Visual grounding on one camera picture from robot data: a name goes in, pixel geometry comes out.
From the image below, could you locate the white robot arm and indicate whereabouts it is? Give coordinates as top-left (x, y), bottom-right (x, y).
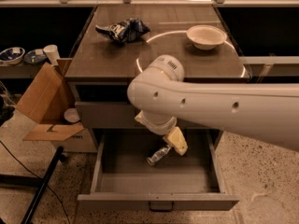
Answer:
top-left (127, 55), bottom-right (299, 151)

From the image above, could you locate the open middle drawer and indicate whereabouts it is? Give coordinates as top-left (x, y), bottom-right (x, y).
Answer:
top-left (78, 129), bottom-right (239, 211)

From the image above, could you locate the closed top drawer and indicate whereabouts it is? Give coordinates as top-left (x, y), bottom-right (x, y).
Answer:
top-left (75, 102), bottom-right (140, 129)

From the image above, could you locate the grey drawer cabinet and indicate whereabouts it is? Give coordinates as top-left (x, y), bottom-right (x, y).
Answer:
top-left (64, 4), bottom-right (250, 133)

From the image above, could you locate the small white bowl in box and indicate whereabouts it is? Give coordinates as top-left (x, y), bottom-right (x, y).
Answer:
top-left (64, 108), bottom-right (80, 123)

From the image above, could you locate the white paper bowl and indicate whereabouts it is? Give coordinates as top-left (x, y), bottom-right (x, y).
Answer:
top-left (186, 25), bottom-right (227, 50)

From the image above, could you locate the blue crumpled chip bag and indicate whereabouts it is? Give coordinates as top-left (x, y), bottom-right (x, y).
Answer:
top-left (95, 18), bottom-right (150, 44)

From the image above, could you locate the brown cardboard box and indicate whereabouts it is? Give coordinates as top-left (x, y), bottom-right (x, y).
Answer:
top-left (16, 63), bottom-right (97, 153)

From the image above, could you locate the white cup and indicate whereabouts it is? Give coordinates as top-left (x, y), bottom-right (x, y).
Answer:
top-left (43, 45), bottom-right (60, 64)

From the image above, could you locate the blue patterned bowl right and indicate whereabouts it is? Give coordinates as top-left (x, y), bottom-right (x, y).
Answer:
top-left (23, 49), bottom-right (47, 65)

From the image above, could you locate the blue patterned bowl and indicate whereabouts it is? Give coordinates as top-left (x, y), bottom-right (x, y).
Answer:
top-left (23, 49), bottom-right (47, 65)
top-left (0, 47), bottom-right (25, 65)

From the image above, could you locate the black stand leg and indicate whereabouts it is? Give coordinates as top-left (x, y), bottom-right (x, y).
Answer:
top-left (21, 147), bottom-right (64, 224)

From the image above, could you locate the blue patterned bowl left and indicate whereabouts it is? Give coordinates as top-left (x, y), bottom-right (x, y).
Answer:
top-left (0, 47), bottom-right (25, 65)

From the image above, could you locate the black middle drawer handle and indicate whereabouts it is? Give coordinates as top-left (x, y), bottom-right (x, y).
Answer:
top-left (148, 202), bottom-right (175, 213)

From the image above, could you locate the black floor cable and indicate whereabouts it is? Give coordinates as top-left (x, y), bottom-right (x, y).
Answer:
top-left (0, 140), bottom-right (71, 224)

